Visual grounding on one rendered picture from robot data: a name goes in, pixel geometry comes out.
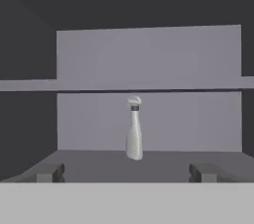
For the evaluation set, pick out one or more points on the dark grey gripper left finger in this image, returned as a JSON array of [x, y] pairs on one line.
[[49, 172]]

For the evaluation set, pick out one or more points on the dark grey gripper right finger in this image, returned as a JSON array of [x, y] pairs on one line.
[[202, 172]]

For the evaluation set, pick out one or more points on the white spray bottle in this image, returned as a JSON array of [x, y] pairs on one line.
[[134, 135]]

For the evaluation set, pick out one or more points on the grey cabinet shelf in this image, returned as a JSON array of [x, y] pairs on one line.
[[99, 84]]

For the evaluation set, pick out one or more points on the grey open cabinet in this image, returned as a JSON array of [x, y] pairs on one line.
[[149, 56]]

